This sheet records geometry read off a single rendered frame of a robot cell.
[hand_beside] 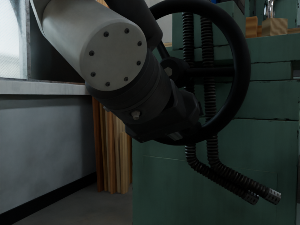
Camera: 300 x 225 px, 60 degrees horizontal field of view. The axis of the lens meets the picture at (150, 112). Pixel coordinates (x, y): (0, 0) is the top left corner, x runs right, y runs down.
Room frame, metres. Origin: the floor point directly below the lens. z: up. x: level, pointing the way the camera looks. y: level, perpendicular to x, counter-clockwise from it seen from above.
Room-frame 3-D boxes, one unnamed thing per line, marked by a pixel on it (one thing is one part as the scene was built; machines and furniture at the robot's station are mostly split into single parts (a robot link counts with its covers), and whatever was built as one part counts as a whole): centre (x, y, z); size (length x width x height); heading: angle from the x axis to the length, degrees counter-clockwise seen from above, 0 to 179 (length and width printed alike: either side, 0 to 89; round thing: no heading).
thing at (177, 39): (0.63, -0.14, 0.91); 0.15 x 0.14 x 0.09; 60
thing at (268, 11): (0.86, -0.39, 1.02); 0.12 x 0.03 x 0.12; 150
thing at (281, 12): (0.90, -0.45, 1.02); 0.09 x 0.07 x 0.12; 60
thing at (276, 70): (0.76, -0.19, 0.82); 0.40 x 0.21 x 0.04; 60
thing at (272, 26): (0.62, -0.29, 0.92); 0.04 x 0.03 x 0.04; 102
